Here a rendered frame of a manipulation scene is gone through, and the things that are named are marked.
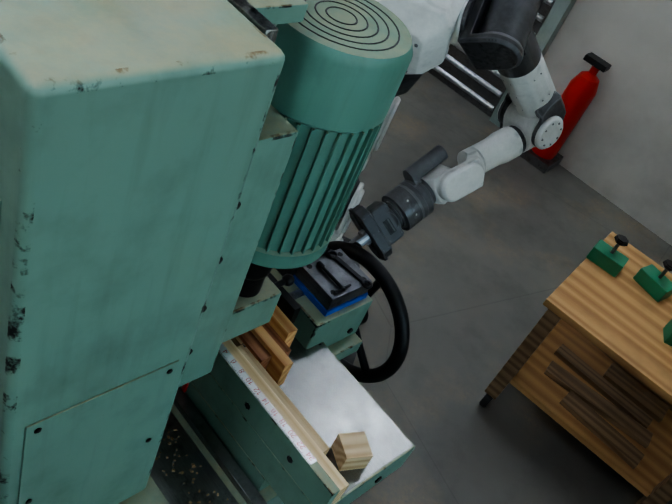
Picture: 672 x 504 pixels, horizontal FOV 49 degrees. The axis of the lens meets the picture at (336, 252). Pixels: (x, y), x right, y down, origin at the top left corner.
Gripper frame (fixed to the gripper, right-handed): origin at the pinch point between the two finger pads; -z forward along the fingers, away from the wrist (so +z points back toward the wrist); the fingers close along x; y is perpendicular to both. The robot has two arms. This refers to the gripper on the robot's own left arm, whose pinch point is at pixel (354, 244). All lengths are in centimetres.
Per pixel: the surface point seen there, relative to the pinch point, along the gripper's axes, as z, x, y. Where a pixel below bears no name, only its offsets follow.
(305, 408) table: -30.5, -6.0, 32.9
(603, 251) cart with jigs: 83, -67, -51
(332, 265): -12.1, 6.5, 23.2
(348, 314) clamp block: -14.8, -1.5, 24.9
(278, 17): -16, 43, 72
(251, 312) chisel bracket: -28.9, 11.9, 35.0
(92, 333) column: -46, 29, 66
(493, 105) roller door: 172, -49, -213
